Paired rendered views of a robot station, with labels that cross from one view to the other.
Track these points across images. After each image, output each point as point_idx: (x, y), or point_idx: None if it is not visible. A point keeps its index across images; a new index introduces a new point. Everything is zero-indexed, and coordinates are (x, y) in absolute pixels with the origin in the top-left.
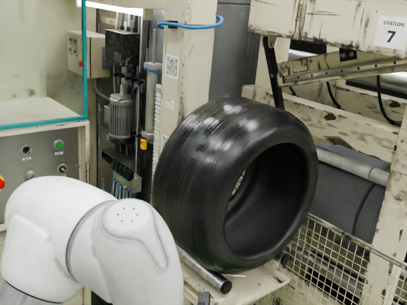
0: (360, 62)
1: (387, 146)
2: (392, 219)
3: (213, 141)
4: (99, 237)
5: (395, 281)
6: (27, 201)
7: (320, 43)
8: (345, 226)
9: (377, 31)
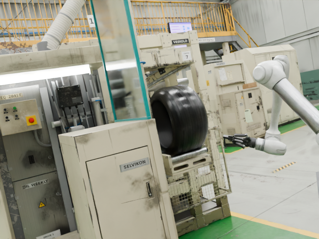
0: (166, 72)
1: None
2: None
3: (191, 91)
4: (286, 58)
5: None
6: (270, 63)
7: (166, 65)
8: None
9: (182, 56)
